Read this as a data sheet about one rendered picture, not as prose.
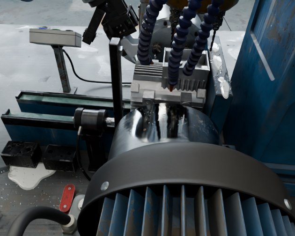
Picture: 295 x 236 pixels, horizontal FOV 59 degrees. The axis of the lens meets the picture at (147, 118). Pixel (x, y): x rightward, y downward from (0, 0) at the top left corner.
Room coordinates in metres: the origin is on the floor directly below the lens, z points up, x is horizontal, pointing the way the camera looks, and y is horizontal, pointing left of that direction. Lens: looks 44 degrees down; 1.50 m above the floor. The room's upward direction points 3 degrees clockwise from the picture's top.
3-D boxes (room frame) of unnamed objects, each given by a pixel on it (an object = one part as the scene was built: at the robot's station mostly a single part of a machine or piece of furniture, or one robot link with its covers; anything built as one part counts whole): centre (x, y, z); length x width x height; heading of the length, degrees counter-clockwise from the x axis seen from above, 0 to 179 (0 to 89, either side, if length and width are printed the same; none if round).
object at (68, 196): (0.37, 0.22, 0.81); 0.09 x 0.03 x 0.02; 1
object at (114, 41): (0.49, 0.08, 1.12); 0.04 x 0.03 x 0.26; 87
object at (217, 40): (0.61, -0.22, 0.97); 0.30 x 0.11 x 0.34; 177
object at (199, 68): (0.62, -0.10, 1.11); 0.12 x 0.11 x 0.07; 86
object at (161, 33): (0.97, -0.08, 1.04); 0.37 x 0.25 x 0.25; 177
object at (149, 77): (0.62, -0.06, 1.02); 0.20 x 0.19 x 0.19; 86
